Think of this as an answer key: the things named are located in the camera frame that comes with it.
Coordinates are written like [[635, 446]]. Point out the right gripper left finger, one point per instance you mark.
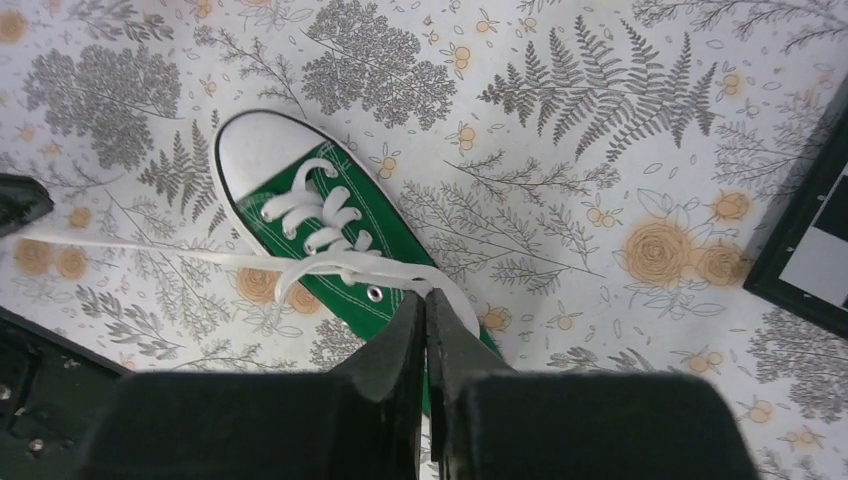
[[359, 420]]

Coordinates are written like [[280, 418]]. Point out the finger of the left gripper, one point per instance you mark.
[[23, 201]]

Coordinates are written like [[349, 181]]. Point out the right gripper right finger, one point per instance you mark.
[[490, 421]]

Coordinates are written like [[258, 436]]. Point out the white shoelace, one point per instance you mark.
[[315, 216]]

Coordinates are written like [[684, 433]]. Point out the green white sneaker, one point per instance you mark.
[[262, 135]]

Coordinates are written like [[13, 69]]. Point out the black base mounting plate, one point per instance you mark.
[[51, 392]]

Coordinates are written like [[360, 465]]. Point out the floral patterned table mat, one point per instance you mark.
[[599, 177]]

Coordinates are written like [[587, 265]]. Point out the black white checkerboard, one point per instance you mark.
[[803, 265]]

